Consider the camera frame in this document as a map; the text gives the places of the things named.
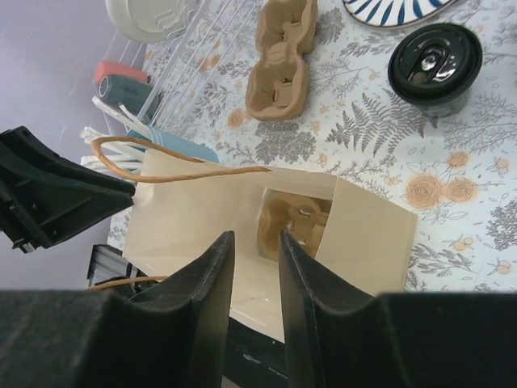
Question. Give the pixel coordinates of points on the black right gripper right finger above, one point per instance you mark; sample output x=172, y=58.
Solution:
x=339, y=336

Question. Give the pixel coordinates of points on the brown cardboard cup carrier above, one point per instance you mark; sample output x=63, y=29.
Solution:
x=278, y=82

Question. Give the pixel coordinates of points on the white wrapped straws bundle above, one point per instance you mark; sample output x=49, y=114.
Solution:
x=128, y=156

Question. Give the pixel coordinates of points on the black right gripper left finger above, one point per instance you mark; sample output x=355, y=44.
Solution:
x=171, y=335

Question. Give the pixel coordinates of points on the pink cup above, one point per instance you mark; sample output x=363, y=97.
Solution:
x=105, y=68

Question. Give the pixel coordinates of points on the blue striped white plate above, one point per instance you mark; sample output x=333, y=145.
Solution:
x=394, y=13

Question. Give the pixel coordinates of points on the dark teal cup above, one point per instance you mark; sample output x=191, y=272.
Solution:
x=116, y=90

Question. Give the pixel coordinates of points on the brown paper bag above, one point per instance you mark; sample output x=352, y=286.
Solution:
x=183, y=204

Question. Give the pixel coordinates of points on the floral tablecloth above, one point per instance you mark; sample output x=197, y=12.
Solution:
x=457, y=174

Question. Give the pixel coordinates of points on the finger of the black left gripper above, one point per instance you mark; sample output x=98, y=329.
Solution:
x=47, y=199

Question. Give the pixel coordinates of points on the black takeout coffee cup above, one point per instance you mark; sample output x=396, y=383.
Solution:
x=450, y=106

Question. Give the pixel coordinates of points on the light blue straw cup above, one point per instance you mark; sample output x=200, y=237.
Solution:
x=175, y=143

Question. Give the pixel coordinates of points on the plain white plate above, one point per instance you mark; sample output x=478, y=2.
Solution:
x=149, y=21

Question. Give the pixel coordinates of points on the black coffee cup lid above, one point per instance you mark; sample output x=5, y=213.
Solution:
x=435, y=64

